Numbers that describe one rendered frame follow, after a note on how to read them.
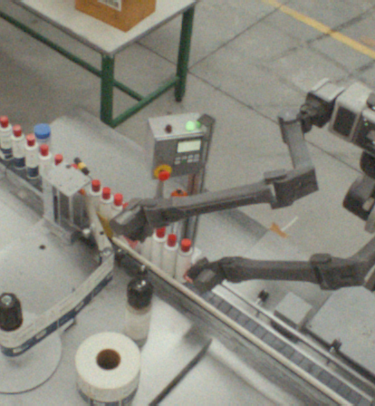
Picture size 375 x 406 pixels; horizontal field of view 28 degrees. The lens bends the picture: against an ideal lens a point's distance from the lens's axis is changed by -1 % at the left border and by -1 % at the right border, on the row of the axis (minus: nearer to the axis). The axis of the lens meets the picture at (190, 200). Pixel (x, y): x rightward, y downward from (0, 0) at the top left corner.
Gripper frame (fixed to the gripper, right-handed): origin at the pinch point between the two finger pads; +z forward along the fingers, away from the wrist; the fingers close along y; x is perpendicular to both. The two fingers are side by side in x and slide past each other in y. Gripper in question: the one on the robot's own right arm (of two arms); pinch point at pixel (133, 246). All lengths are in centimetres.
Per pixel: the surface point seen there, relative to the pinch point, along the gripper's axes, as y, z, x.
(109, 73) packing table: -111, 58, 120
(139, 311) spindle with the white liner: 12.2, 12.7, -11.0
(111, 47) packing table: -109, 40, 118
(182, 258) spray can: 8.2, 16.4, 17.9
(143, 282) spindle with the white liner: 10.8, 1.4, -8.2
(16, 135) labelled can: -74, 13, 21
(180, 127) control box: -6.0, -28.8, 27.5
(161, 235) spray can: -1.7, 12.2, 18.3
